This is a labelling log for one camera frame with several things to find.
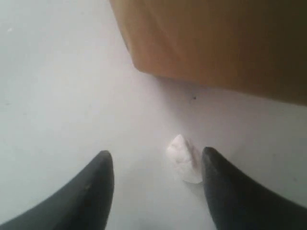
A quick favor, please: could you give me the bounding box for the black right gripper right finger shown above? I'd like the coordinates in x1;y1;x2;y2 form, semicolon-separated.
201;147;307;230

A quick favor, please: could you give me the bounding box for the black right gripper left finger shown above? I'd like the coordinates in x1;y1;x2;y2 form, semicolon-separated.
0;151;114;230

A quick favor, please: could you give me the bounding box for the small white foam piece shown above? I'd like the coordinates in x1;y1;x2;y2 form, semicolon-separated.
166;134;202;184

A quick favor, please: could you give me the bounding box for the brown paper bag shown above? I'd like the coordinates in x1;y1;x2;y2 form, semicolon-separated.
110;0;307;105

